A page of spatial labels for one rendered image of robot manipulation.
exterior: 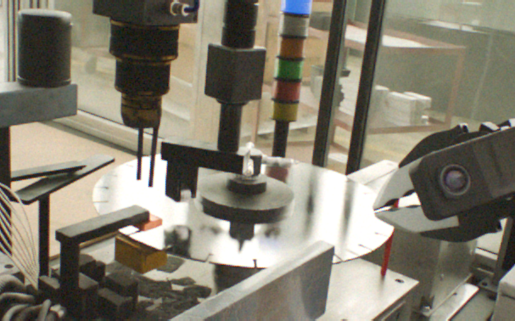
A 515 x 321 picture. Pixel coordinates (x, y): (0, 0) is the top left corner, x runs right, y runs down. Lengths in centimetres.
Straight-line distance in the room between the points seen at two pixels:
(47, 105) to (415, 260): 52
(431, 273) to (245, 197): 33
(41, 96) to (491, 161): 49
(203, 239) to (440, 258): 40
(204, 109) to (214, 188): 64
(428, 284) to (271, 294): 49
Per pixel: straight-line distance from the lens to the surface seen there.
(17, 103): 75
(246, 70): 61
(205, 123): 135
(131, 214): 60
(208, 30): 133
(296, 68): 99
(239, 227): 66
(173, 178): 66
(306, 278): 51
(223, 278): 75
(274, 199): 71
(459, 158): 47
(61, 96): 78
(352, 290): 79
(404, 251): 94
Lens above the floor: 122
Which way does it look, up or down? 18 degrees down
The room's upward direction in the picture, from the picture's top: 6 degrees clockwise
